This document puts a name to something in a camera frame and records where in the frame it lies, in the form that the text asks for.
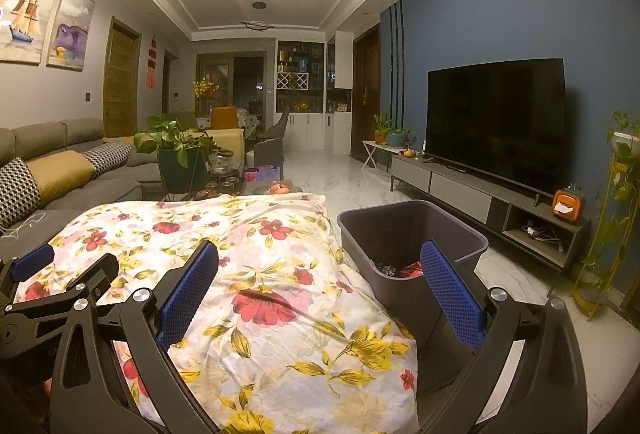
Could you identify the large houndstooth cushion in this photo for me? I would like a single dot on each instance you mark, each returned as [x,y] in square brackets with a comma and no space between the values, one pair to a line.
[17,191]

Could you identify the white folding side table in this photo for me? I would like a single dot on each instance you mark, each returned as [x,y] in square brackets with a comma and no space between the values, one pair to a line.
[375,148]

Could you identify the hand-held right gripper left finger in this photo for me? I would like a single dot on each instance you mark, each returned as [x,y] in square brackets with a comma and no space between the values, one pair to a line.
[187,294]

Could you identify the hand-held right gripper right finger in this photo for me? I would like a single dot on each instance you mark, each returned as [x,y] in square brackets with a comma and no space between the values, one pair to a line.
[452,296]

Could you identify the grey television cabinet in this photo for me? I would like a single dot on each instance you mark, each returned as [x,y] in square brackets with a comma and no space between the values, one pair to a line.
[460,191]

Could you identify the yellow flower bouquet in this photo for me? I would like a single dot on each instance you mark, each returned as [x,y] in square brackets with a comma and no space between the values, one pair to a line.
[205,88]

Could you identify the grey plastic bin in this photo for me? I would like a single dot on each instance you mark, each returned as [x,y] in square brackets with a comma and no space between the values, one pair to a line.
[400,234]

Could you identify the light wooden door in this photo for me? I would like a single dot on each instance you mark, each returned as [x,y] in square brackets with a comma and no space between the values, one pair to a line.
[120,83]

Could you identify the pothos in green planter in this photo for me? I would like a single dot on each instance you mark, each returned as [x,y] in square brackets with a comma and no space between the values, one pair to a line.
[182,171]

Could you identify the plant in blue pot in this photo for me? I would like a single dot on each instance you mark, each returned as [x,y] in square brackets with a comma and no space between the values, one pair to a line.
[399,139]

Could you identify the gold plant stand with pothos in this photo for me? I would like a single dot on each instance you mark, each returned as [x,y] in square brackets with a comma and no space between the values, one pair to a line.
[622,138]

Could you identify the white display cabinet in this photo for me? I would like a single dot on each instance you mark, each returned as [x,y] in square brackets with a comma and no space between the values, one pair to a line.
[310,128]

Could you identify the plant in orange pot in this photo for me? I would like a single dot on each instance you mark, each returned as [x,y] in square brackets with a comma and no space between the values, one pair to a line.
[381,136]

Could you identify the orange chair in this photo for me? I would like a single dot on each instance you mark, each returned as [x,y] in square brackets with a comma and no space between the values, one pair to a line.
[223,116]

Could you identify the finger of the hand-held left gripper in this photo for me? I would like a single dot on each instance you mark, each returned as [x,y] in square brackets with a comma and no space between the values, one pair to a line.
[32,261]
[35,329]

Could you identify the black television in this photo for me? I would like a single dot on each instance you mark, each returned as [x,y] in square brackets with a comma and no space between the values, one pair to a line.
[495,123]

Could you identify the dark wooden door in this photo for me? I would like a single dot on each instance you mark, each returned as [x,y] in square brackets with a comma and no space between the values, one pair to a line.
[367,98]

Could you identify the sailboat painting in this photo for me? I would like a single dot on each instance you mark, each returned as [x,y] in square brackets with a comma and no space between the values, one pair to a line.
[30,13]

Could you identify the red white plastic bag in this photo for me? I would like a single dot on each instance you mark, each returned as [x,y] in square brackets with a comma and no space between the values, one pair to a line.
[411,270]

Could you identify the red wall hanging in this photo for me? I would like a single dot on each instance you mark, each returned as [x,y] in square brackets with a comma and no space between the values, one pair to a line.
[152,63]

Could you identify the glass jar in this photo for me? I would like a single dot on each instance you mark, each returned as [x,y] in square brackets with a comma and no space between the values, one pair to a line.
[224,161]

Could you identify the floral printed blanket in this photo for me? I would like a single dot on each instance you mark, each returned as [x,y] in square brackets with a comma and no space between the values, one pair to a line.
[280,264]

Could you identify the purple painting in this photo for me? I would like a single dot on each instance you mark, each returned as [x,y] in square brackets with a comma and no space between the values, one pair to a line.
[70,33]

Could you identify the orange tissue box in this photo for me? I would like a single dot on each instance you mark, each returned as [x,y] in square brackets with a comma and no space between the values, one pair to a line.
[567,204]

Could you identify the small houndstooth cushion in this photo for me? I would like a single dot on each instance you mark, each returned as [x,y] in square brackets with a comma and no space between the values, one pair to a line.
[107,158]

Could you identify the grey chair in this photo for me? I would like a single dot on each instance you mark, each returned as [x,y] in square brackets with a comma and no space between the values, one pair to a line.
[267,156]

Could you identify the small orange teapot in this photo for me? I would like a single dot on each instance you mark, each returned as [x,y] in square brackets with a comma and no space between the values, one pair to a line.
[409,151]

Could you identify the purple box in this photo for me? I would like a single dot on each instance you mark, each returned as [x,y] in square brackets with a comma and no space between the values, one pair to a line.
[262,174]

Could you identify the yellow cushion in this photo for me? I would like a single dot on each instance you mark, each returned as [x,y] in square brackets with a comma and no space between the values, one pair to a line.
[60,174]

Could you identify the small orange ornament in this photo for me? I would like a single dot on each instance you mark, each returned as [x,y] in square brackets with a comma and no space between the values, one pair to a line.
[280,188]

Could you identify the grey sofa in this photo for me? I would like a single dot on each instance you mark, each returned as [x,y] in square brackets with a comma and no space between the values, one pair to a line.
[100,194]

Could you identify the glass sliding door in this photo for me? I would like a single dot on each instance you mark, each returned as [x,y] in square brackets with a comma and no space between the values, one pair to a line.
[247,83]

